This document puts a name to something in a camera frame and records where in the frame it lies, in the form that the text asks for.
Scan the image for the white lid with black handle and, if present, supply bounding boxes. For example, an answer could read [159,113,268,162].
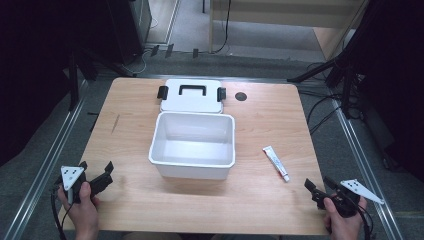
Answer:
[156,78,227,115]

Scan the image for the white floor cable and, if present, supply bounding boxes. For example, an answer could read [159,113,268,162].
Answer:
[132,16,160,75]

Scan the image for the white plastic storage box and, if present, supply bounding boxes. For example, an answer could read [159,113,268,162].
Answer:
[148,111,237,181]

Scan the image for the dark curtain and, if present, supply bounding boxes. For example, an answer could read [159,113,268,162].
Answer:
[0,0,116,168]
[336,0,424,183]

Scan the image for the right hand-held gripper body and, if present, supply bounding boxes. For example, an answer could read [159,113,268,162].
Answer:
[330,178,385,218]

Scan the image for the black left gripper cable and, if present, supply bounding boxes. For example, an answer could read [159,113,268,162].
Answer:
[49,187,74,240]

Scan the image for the white ointment tube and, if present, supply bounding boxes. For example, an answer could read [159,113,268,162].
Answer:
[262,145,291,183]

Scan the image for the light wooden furniture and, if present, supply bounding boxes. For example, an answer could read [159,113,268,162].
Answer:
[208,0,368,62]

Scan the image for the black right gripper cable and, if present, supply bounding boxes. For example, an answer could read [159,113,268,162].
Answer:
[357,203,375,240]

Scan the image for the person's left hand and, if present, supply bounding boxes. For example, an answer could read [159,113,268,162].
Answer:
[57,181,101,236]

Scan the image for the black floor cables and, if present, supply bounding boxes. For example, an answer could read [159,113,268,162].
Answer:
[305,61,365,136]

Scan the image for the black cabinet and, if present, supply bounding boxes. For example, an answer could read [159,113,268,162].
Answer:
[105,0,153,66]

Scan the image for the black hanging cable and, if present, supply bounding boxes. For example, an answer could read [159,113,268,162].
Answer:
[212,0,233,55]

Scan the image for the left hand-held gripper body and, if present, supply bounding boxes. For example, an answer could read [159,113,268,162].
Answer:
[54,165,92,205]

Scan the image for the black metal stand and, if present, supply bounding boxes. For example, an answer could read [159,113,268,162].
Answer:
[64,45,135,113]
[286,55,362,120]

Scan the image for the person's right hand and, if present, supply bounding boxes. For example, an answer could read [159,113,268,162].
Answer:
[322,196,368,240]

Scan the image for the metal floor rail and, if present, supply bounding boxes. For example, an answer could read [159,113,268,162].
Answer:
[2,95,90,240]
[327,85,407,240]

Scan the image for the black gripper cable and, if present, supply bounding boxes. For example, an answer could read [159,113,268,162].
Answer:
[49,187,74,240]
[357,203,375,240]

